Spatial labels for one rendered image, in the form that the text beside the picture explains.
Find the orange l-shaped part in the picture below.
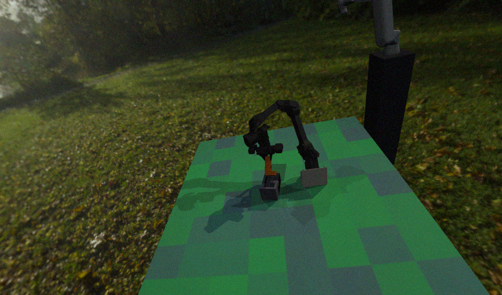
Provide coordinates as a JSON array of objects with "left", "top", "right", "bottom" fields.
[{"left": 265, "top": 156, "right": 276, "bottom": 176}]

